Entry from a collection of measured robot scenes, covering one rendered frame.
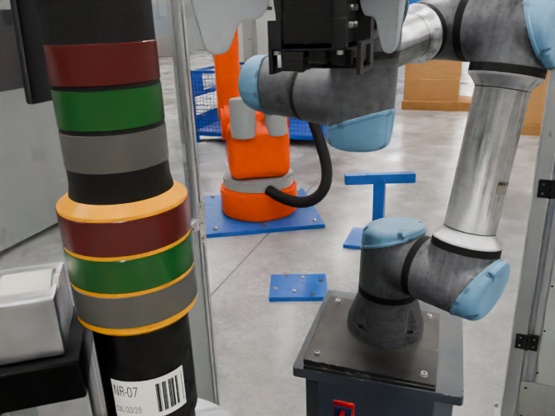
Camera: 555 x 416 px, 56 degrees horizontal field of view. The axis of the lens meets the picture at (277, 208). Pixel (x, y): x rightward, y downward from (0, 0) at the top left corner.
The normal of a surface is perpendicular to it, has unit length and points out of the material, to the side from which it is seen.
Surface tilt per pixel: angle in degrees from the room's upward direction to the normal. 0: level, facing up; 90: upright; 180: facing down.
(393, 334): 73
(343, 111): 89
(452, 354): 0
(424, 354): 2
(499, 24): 78
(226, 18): 94
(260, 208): 90
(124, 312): 90
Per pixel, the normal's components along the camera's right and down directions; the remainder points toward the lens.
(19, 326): 0.26, 0.33
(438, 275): -0.73, 0.03
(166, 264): 0.76, 0.21
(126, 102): 0.56, 0.27
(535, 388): -0.34, 0.34
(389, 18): -0.97, 0.17
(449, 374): -0.04, -0.94
